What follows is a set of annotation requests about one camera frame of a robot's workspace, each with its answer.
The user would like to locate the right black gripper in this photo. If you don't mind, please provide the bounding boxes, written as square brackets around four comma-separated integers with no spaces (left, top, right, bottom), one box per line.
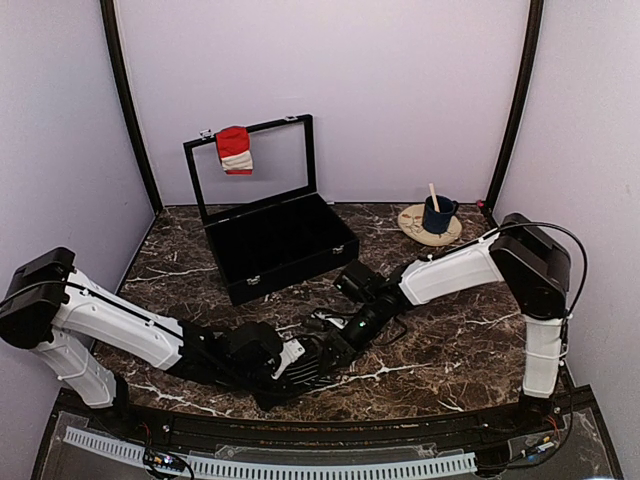
[317,297,388,374]

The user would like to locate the black white striped sock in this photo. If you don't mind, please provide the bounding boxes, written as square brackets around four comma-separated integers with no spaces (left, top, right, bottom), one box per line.
[282,344,344,398]

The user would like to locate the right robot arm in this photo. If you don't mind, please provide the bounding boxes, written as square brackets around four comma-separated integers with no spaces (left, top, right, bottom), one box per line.
[326,213,575,434]

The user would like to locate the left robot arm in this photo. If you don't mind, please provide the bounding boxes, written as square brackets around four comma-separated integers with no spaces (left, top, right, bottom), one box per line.
[1,247,315,436]

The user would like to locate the beige ceramic saucer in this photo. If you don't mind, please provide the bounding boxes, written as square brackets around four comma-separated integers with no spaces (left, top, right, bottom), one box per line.
[397,203,464,247]

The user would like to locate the dark blue mug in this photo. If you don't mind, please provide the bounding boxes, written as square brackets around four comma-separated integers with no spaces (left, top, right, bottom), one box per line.
[422,195,459,234]

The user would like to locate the wooden stick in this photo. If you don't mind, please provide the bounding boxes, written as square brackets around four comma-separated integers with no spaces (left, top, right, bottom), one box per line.
[428,183,440,213]

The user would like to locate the small green circuit board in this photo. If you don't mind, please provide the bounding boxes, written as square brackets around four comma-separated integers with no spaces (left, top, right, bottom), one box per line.
[142,448,186,472]

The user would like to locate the black display case box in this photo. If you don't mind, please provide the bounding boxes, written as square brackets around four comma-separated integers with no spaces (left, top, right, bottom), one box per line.
[183,114,359,306]

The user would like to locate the red and beige sock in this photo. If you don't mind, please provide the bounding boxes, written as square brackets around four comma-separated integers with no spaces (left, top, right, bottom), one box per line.
[216,126,253,175]

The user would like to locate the white slotted cable duct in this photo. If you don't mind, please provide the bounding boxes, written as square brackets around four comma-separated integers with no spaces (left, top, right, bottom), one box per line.
[63,427,477,479]

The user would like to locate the black front rail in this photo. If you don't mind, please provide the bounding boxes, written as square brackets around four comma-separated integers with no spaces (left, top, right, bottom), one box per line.
[54,387,596,451]

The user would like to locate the right black frame post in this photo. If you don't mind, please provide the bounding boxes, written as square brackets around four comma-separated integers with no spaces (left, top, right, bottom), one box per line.
[484,0,545,212]

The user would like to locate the black frame post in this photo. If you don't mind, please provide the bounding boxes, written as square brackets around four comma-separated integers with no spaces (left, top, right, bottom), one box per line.
[484,0,545,212]
[100,0,163,215]

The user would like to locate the left black frame post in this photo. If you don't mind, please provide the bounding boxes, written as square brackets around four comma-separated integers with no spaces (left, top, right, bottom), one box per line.
[100,0,163,215]

